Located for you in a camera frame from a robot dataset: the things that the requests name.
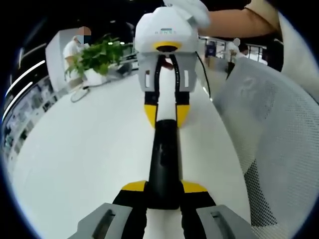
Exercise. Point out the white plant pot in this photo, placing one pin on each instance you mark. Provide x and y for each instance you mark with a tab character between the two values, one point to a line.
96	76

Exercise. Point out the white mesh office chair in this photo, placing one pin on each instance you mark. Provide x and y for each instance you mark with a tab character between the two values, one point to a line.
274	124

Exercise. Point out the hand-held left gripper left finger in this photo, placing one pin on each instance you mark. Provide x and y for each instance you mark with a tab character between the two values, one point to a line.
129	201

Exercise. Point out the black remote control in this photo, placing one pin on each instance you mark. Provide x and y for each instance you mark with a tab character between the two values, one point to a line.
165	161

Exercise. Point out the black device with rod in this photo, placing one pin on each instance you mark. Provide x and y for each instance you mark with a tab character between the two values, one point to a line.
123	68

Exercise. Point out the white square pillar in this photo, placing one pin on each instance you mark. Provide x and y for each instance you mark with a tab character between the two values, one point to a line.
54	64

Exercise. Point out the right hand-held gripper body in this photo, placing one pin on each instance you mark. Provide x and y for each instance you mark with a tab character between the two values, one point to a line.
162	25

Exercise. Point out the ceiling light strip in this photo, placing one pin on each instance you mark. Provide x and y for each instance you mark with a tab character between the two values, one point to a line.
17	99
27	74

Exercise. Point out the green leafy plant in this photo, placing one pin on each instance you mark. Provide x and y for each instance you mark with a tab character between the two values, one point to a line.
99	56

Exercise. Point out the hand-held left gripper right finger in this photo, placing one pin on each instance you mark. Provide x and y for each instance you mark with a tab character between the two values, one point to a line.
199	201

